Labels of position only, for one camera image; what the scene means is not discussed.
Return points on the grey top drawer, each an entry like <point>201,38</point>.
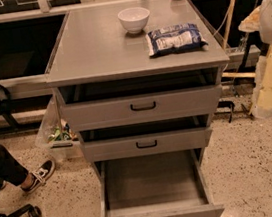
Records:
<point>105,104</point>

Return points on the grey middle drawer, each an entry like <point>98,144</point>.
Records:
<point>153,137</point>

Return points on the blue chip bag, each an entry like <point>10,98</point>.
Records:
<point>174,39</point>

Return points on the white ceramic bowl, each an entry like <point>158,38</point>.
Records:
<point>134,19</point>

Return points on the grey drawer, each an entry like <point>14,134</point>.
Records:
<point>105,104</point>
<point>153,137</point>
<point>159,185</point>

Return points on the black white sneaker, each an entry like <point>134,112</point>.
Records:
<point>38,177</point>

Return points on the grey bottom drawer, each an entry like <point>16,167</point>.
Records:
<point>159,185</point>

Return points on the grey drawer cabinet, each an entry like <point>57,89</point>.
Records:
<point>95,47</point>

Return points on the clear plastic storage bin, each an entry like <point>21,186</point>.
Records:
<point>55,137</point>

